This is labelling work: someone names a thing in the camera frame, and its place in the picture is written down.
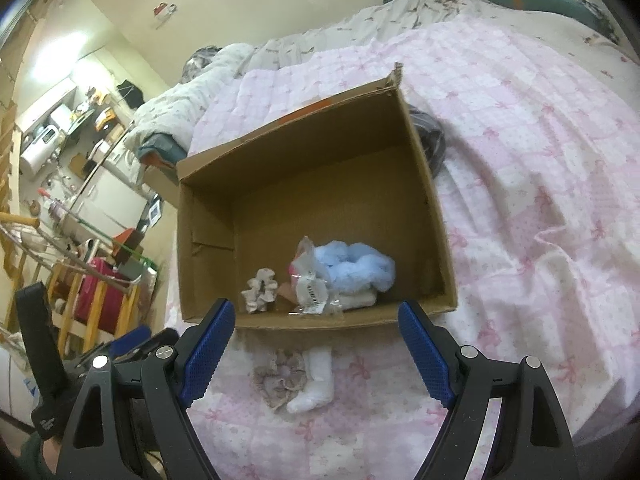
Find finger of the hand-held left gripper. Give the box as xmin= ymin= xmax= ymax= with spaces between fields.
xmin=114 ymin=328 xmax=180 ymax=361
xmin=75 ymin=325 xmax=153 ymax=367

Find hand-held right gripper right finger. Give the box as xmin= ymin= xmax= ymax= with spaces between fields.
xmin=397 ymin=300 xmax=581 ymax=480

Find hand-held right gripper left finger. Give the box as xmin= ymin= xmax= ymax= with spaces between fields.
xmin=57 ymin=298 xmax=236 ymax=480

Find grey floral scrunchie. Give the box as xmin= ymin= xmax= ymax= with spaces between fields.
xmin=252 ymin=350 xmax=307 ymax=409

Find beige scrunchie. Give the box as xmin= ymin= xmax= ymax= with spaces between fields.
xmin=241 ymin=268 xmax=280 ymax=314

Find white sock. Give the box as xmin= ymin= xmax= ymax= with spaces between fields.
xmin=326 ymin=287 xmax=377 ymax=312
xmin=286 ymin=344 xmax=334 ymax=415

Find fluffy light blue scrunchie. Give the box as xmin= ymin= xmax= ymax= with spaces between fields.
xmin=314 ymin=241 xmax=397 ymax=294

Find clear plastic packet white label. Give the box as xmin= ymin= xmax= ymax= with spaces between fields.
xmin=289 ymin=236 xmax=347 ymax=317

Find brown cardboard box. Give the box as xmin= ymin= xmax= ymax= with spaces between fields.
xmin=176 ymin=62 xmax=459 ymax=332

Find red bag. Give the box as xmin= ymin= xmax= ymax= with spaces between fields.
xmin=75 ymin=257 xmax=126 ymax=333

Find wooden rack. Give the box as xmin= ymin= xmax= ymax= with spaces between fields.
xmin=49 ymin=255 xmax=142 ymax=357

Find small cardboard box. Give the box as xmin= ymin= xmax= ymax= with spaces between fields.
xmin=142 ymin=165 xmax=180 ymax=203

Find white washing machine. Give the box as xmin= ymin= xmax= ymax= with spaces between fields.
xmin=105 ymin=142 xmax=146 ymax=186

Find blue jeans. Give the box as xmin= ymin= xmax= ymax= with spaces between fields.
xmin=137 ymin=132 xmax=191 ymax=166

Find white water heater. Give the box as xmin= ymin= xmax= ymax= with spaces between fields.
xmin=19 ymin=147 xmax=51 ymax=178

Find dark cloth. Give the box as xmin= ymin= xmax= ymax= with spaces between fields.
xmin=407 ymin=105 xmax=448 ymax=178

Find pink bow-print blanket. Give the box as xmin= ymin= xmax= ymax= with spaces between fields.
xmin=165 ymin=12 xmax=640 ymax=480

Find black hanging garment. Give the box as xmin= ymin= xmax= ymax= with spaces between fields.
xmin=117 ymin=80 xmax=146 ymax=108

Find grey patterned pillow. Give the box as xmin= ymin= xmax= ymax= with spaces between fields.
xmin=180 ymin=46 xmax=224 ymax=82

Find grey floral duvet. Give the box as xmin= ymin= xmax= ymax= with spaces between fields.
xmin=125 ymin=0 xmax=483 ymax=157

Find black and white patterned cloth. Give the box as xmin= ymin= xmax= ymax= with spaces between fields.
xmin=577 ymin=0 xmax=617 ymax=45

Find cream wall cabinets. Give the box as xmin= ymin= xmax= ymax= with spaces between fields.
xmin=22 ymin=82 xmax=81 ymax=126

